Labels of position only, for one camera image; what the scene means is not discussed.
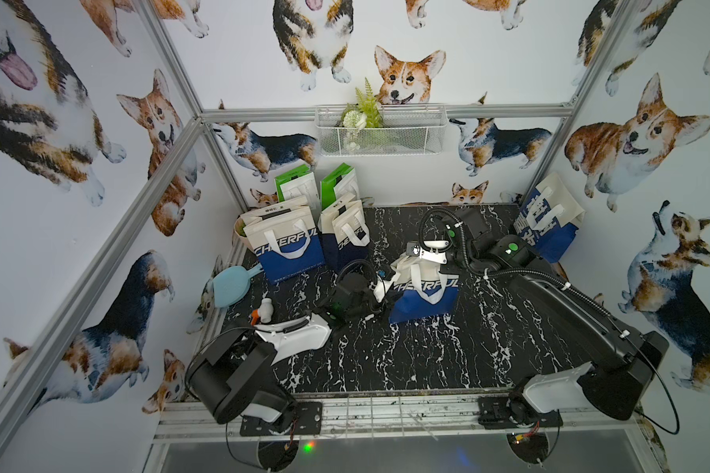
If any small white orange bottle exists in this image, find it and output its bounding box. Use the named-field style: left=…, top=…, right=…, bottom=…
left=250, top=298, right=274, bottom=325

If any aluminium frame rail front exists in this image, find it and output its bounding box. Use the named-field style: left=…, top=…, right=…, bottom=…
left=153, top=394, right=643, bottom=445

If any artificial fern with flower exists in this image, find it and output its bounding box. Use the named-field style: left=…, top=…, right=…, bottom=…
left=337, top=79, right=384, bottom=153

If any white wire wall basket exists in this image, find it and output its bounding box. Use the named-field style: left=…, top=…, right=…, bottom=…
left=315, top=104, right=449, bottom=156

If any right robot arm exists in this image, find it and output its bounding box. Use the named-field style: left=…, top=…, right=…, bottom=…
left=417, top=207, right=669, bottom=429

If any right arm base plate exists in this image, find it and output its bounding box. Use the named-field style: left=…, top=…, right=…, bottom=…
left=477, top=395, right=563, bottom=431

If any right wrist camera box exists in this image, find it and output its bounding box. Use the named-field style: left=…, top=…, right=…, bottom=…
left=405, top=240, right=450, bottom=265

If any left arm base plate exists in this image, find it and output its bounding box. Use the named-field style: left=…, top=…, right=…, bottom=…
left=240, top=401, right=323, bottom=438

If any green white takeout bag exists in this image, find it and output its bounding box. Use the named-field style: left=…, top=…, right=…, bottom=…
left=275, top=165, right=321, bottom=210

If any dark blue white bag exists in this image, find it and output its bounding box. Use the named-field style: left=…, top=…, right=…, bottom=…
left=319, top=192, right=371, bottom=272

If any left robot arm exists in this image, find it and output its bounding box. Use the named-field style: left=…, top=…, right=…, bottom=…
left=185, top=259, right=389, bottom=433

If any light blue dustpan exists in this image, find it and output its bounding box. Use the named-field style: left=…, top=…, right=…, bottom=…
left=213, top=264, right=263, bottom=309

